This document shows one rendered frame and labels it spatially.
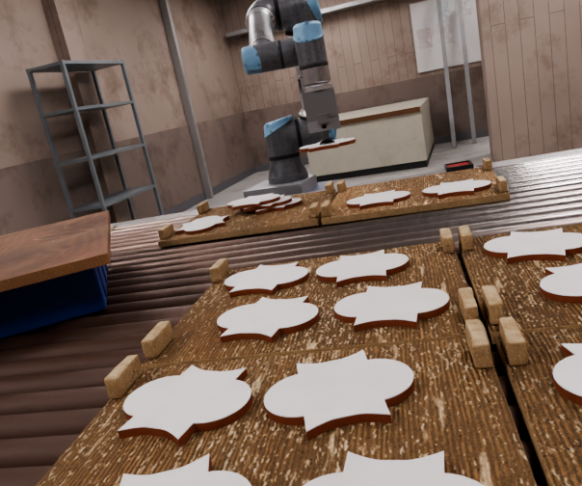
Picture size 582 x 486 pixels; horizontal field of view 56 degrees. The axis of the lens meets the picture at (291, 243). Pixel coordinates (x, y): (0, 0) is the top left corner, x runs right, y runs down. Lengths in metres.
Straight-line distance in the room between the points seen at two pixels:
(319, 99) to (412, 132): 5.91
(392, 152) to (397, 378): 6.90
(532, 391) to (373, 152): 6.96
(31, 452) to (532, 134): 6.24
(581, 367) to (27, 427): 0.58
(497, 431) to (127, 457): 0.32
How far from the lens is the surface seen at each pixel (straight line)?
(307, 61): 1.44
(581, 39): 6.59
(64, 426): 0.70
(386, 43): 9.46
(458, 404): 0.51
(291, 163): 2.00
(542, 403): 0.51
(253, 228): 1.30
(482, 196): 1.24
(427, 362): 0.58
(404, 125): 7.33
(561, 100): 6.58
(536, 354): 0.59
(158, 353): 0.72
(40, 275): 0.91
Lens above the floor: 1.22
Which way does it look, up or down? 15 degrees down
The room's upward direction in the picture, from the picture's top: 11 degrees counter-clockwise
